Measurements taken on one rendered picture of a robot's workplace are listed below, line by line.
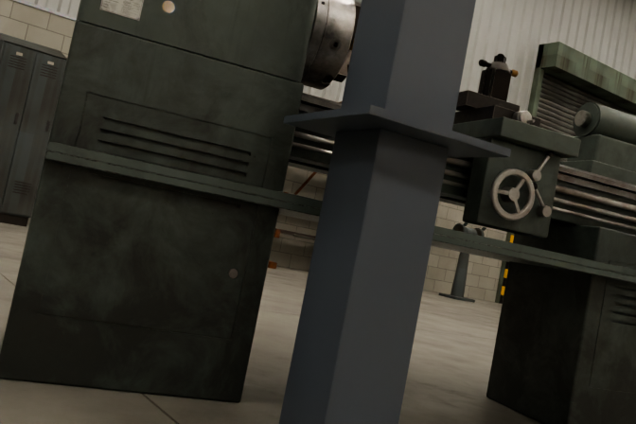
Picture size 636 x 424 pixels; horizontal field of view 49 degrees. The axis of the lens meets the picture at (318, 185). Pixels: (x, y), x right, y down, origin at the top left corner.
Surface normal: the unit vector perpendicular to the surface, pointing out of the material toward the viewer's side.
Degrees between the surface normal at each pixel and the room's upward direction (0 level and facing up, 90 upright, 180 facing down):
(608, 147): 90
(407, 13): 90
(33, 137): 90
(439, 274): 90
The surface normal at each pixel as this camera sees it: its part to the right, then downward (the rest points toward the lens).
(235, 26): 0.37, 0.00
